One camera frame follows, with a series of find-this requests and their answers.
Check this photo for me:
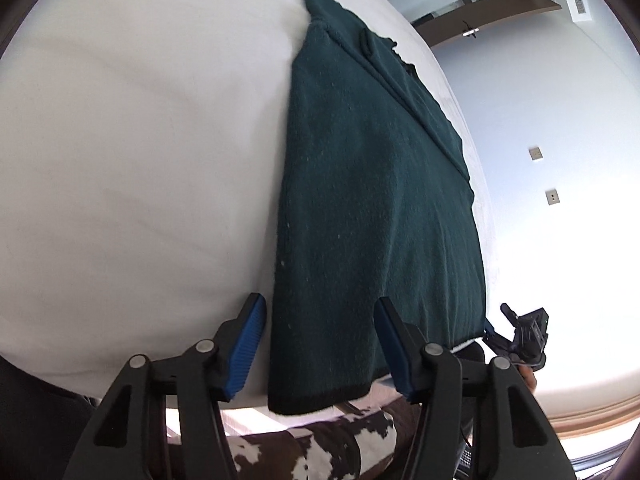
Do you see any brown wooden door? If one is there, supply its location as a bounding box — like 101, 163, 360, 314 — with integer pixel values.
412, 0, 562, 48

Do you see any person's right hand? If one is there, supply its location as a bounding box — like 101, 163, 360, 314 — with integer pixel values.
515, 364, 537, 393

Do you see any wall socket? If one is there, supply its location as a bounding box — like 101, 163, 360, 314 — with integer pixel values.
528, 146, 542, 160
546, 190, 560, 205

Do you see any wall socket near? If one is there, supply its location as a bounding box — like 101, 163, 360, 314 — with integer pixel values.
546, 190, 560, 205

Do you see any dark green sweater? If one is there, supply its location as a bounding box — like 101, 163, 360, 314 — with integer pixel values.
268, 0, 486, 415

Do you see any wall socket far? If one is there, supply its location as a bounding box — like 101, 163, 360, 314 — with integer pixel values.
528, 146, 542, 160

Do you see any white bed mattress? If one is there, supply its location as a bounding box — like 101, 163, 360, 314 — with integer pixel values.
1, 0, 489, 396

